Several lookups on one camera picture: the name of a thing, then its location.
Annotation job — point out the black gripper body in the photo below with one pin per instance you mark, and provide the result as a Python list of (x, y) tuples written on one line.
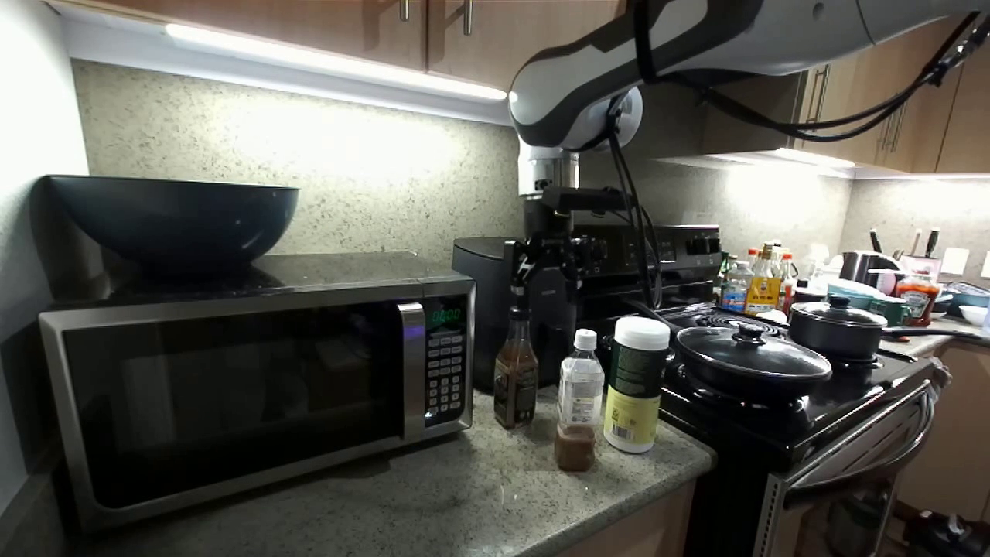
[(547, 262)]

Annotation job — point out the clear plastic bottle white cap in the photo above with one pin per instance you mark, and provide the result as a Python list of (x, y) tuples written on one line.
[(578, 400)]

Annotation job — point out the brown square oil bottle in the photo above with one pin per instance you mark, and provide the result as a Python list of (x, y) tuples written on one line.
[(515, 376)]

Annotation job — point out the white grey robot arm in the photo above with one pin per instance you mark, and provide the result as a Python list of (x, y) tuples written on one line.
[(587, 95)]

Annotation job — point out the yellow label bottle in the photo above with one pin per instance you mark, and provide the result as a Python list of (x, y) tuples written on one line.
[(764, 279)]

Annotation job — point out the black air fryer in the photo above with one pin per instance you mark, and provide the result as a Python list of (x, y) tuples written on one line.
[(489, 269)]

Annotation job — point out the green yellow canister white lid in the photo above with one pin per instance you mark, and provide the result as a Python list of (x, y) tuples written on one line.
[(633, 398)]

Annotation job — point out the glass lid frying pan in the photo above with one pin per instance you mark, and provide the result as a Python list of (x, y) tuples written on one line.
[(751, 363)]

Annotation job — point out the wooden upper cabinet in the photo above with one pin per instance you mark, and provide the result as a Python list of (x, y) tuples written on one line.
[(479, 43)]

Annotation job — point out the black pot with lid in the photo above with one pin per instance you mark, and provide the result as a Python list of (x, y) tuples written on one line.
[(836, 328)]

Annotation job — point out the black kitchen stove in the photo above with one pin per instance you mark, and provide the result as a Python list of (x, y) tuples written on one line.
[(776, 458)]

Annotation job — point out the red lidded jar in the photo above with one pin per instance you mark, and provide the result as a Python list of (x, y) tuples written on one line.
[(918, 300)]

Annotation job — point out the stainless steel microwave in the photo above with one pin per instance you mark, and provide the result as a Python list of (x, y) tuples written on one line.
[(175, 393)]

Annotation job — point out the dark blue bowl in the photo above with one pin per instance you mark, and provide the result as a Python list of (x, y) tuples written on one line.
[(177, 226)]

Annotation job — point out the under cabinet light strip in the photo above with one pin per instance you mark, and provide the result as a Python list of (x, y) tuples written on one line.
[(326, 62)]

